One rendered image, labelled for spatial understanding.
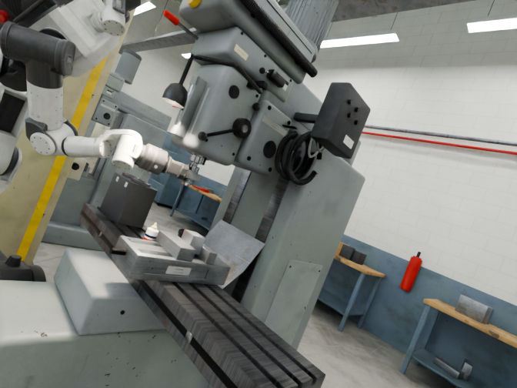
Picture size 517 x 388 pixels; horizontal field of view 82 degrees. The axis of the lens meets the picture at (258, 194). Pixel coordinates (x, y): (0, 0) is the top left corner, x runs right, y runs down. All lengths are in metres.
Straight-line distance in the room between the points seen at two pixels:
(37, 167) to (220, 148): 1.90
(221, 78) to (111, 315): 0.80
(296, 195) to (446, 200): 3.95
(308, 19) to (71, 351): 1.39
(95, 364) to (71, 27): 1.01
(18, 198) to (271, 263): 2.06
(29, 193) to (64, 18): 1.81
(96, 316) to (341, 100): 0.99
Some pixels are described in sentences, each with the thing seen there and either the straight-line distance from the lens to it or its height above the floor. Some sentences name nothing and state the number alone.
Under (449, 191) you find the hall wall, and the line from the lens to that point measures 5.07.
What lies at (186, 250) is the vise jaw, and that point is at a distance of 0.94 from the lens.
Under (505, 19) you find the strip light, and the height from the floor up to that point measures 4.30.
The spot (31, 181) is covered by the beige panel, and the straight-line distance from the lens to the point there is 2.77.
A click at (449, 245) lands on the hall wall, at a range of 4.91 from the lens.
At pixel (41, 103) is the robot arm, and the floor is 1.27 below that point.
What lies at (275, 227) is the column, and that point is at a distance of 1.27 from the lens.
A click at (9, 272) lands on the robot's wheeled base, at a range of 1.57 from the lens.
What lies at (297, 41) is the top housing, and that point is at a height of 1.84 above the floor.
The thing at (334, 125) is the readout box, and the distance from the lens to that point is 1.06.
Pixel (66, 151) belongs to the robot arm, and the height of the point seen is 1.15.
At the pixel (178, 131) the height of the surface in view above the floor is 1.35.
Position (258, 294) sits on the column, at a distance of 1.29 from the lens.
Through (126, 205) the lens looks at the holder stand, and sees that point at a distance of 1.40.
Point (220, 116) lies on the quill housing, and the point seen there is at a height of 1.45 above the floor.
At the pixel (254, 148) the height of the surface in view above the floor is 1.41.
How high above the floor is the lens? 1.25
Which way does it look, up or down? level
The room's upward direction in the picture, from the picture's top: 22 degrees clockwise
